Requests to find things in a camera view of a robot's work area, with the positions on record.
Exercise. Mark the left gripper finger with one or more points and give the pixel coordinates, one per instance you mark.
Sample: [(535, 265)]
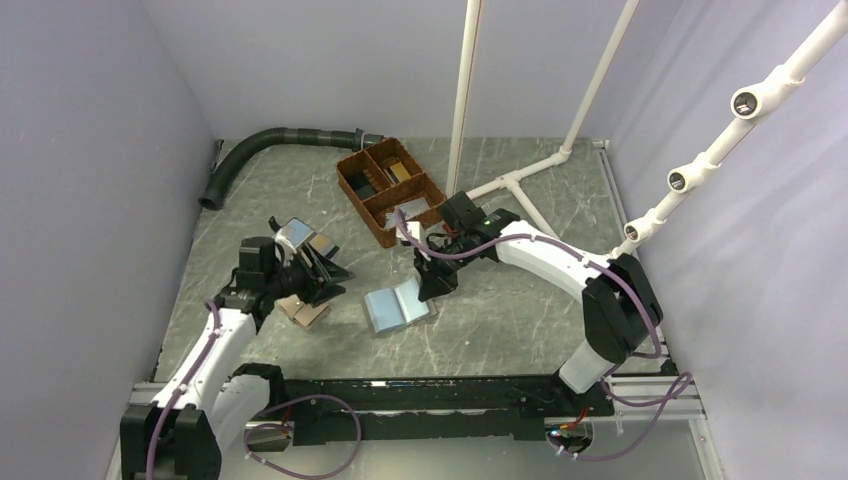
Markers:
[(325, 270), (317, 296)]

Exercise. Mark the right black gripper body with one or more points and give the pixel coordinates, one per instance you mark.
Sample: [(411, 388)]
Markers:
[(425, 257)]

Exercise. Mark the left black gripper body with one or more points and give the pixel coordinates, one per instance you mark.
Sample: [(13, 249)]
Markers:
[(288, 280)]

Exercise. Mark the grey leather card holder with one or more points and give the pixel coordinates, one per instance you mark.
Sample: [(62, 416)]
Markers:
[(396, 307)]

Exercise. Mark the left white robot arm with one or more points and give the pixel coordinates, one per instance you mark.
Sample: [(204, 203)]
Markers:
[(182, 432)]

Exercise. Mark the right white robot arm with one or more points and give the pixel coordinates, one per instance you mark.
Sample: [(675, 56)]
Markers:
[(620, 310)]

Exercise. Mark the beige snap card holder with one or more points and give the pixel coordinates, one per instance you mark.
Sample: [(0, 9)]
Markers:
[(301, 313)]

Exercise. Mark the open blue card wallet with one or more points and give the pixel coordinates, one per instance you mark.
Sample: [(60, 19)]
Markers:
[(297, 242)]

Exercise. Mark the cards in basket front compartment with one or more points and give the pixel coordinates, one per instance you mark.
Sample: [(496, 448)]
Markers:
[(414, 207)]

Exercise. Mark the gold card in basket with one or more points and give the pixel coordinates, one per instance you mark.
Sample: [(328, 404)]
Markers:
[(397, 173)]

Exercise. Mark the black card in basket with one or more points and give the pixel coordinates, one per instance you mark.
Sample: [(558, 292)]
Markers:
[(361, 186)]

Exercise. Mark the brown woven divided basket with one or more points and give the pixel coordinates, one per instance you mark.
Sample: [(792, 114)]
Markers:
[(377, 210)]

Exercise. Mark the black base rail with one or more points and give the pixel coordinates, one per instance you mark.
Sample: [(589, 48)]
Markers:
[(521, 407)]

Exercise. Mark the white PVC pipe frame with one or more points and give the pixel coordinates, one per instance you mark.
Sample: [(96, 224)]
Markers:
[(555, 69)]

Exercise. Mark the white pipe camera boom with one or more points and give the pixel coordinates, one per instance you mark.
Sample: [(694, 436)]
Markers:
[(751, 105)]

